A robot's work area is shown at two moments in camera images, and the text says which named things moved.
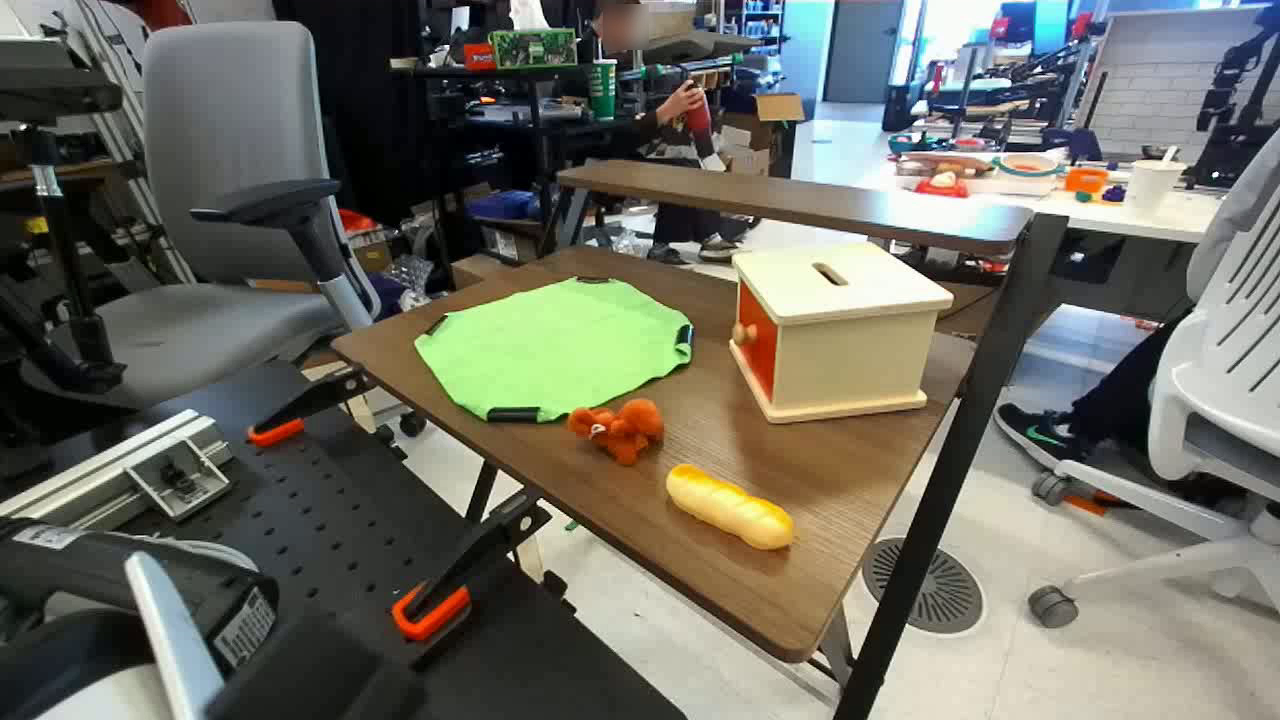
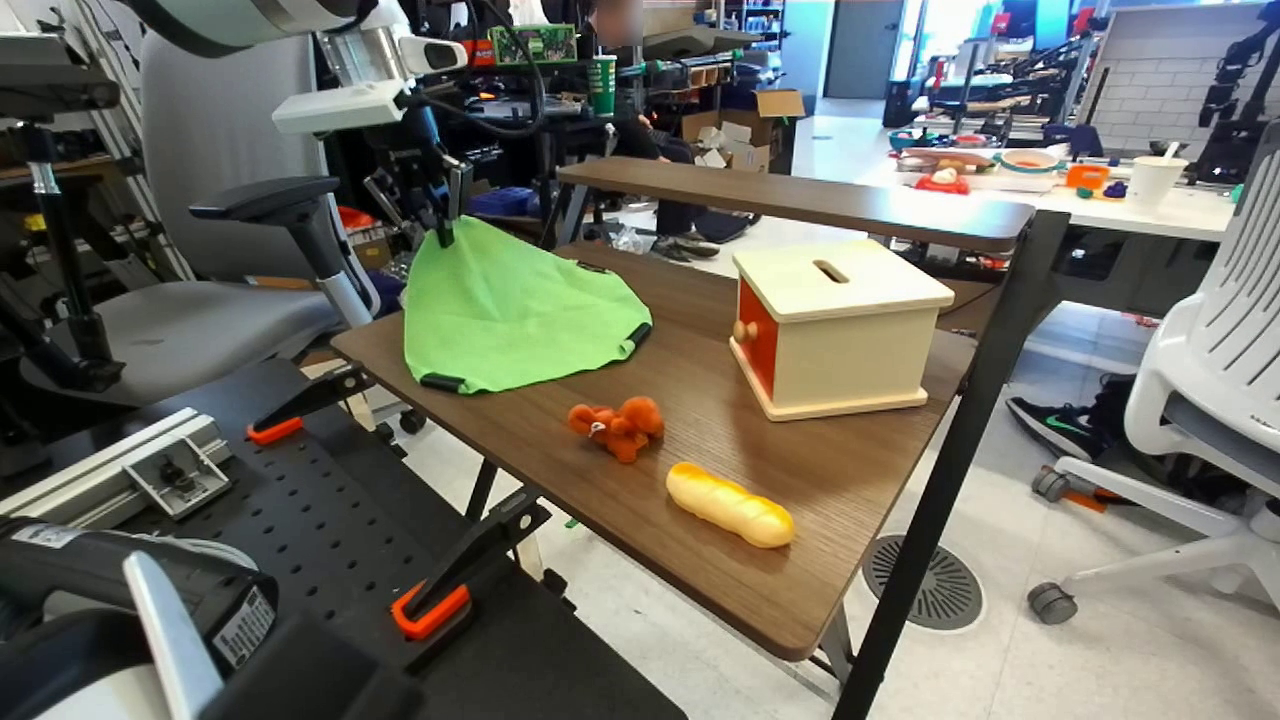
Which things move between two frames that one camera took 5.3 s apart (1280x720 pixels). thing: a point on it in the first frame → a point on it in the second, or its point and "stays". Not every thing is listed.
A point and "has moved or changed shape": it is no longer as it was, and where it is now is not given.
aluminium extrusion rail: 162,468 stays
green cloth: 552,351 has moved or changed shape
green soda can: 606,88 stays
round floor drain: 950,592 stays
